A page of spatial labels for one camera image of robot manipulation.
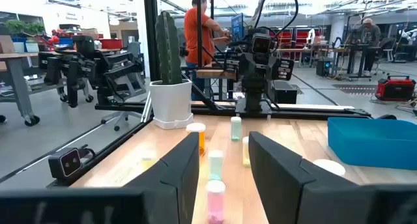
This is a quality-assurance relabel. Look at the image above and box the red storage crate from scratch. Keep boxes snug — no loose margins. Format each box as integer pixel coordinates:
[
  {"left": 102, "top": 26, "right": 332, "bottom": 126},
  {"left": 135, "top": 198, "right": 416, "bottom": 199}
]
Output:
[{"left": 99, "top": 38, "right": 124, "bottom": 50}]

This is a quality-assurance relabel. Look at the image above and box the grey rolling table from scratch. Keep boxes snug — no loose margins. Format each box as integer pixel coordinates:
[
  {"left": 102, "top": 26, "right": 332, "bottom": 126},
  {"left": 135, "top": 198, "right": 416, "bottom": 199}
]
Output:
[{"left": 0, "top": 51, "right": 42, "bottom": 127}]

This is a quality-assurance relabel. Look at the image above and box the red equipment case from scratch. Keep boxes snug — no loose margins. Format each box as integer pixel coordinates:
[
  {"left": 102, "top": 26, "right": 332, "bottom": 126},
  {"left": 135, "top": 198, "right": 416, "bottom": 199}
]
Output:
[{"left": 374, "top": 76, "right": 417, "bottom": 102}]

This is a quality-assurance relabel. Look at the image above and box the black legged robot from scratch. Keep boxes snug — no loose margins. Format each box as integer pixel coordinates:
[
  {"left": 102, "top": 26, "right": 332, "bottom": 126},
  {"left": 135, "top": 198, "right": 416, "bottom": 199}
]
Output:
[{"left": 38, "top": 35, "right": 100, "bottom": 109}]

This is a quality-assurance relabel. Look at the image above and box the computer monitor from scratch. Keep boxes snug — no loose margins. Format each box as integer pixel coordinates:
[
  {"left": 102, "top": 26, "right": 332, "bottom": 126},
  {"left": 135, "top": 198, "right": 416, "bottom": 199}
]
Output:
[{"left": 230, "top": 12, "right": 244, "bottom": 42}]

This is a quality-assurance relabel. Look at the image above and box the white hexagonal plant pot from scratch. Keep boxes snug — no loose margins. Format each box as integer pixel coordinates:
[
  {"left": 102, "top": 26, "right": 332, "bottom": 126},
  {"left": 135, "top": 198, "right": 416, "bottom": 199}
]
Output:
[{"left": 149, "top": 79, "right": 194, "bottom": 130}]

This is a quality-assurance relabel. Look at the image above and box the pale green pill bottle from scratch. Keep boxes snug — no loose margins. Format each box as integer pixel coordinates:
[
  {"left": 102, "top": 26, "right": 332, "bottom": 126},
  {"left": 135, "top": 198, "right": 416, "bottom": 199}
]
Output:
[{"left": 230, "top": 116, "right": 242, "bottom": 142}]

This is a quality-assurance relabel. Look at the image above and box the pink pill bottle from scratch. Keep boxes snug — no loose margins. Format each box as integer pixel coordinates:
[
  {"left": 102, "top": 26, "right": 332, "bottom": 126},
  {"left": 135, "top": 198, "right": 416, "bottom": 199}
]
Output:
[{"left": 205, "top": 180, "right": 226, "bottom": 224}]

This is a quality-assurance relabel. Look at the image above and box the black table-level camera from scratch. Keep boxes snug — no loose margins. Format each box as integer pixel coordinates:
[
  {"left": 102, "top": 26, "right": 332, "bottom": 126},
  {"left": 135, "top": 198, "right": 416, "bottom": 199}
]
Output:
[{"left": 48, "top": 147, "right": 86, "bottom": 181}]

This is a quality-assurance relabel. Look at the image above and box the grey office chair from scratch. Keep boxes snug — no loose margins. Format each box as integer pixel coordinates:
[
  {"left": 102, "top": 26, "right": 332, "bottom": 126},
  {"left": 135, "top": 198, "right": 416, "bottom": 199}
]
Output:
[{"left": 99, "top": 41, "right": 147, "bottom": 132}]

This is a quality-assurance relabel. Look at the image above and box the black box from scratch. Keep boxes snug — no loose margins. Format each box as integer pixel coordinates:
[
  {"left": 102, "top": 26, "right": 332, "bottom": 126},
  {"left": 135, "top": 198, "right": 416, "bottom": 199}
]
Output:
[{"left": 272, "top": 80, "right": 299, "bottom": 104}]

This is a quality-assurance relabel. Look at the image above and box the green leafy plant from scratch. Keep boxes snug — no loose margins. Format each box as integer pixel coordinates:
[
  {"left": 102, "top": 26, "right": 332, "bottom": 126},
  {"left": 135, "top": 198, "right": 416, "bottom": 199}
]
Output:
[{"left": 3, "top": 19, "right": 45, "bottom": 36}]

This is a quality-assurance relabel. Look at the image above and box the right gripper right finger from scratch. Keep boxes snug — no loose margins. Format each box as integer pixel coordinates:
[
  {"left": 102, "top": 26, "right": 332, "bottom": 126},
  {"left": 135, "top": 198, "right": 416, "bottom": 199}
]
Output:
[{"left": 248, "top": 131, "right": 417, "bottom": 224}]

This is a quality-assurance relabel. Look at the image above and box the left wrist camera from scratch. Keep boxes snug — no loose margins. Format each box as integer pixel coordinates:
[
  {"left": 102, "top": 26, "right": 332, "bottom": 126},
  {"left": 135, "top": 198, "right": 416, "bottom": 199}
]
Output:
[{"left": 250, "top": 33, "right": 273, "bottom": 54}]

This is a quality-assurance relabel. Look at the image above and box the blue plastic bin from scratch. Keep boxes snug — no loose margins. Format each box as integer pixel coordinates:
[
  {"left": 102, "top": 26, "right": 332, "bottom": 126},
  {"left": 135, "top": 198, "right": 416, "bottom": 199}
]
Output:
[{"left": 327, "top": 117, "right": 417, "bottom": 171}]

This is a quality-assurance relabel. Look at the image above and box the pale yellow pill bottle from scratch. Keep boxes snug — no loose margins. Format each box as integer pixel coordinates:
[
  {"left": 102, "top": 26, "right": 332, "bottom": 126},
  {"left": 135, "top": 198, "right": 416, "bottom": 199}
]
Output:
[{"left": 140, "top": 148, "right": 159, "bottom": 171}]

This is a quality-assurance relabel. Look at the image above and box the green cactus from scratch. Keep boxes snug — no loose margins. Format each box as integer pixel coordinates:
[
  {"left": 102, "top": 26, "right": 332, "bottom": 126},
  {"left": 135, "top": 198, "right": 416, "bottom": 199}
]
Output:
[{"left": 155, "top": 10, "right": 183, "bottom": 85}]

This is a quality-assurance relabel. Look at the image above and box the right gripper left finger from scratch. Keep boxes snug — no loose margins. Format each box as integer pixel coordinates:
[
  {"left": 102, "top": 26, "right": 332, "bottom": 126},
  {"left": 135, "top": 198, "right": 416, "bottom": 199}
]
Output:
[{"left": 0, "top": 132, "right": 200, "bottom": 224}]

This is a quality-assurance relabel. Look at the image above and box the black camera cable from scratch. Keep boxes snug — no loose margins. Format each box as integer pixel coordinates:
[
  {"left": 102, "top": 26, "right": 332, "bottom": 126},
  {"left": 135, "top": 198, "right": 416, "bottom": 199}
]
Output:
[{"left": 253, "top": 0, "right": 300, "bottom": 39}]

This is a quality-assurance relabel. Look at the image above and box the teal pill bottle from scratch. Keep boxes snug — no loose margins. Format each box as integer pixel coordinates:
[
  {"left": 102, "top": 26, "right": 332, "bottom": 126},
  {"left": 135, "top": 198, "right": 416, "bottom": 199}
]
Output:
[{"left": 207, "top": 149, "right": 224, "bottom": 182}]

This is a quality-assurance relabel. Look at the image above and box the person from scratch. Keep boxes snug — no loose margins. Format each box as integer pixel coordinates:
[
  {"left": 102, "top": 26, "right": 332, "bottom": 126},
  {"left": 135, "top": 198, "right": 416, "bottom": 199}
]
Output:
[
  {"left": 356, "top": 18, "right": 382, "bottom": 77},
  {"left": 184, "top": 0, "right": 232, "bottom": 101}
]

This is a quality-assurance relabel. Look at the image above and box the wooden workbench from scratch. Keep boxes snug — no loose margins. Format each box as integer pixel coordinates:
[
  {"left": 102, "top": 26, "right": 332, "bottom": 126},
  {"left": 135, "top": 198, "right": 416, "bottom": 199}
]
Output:
[{"left": 195, "top": 66, "right": 237, "bottom": 80}]

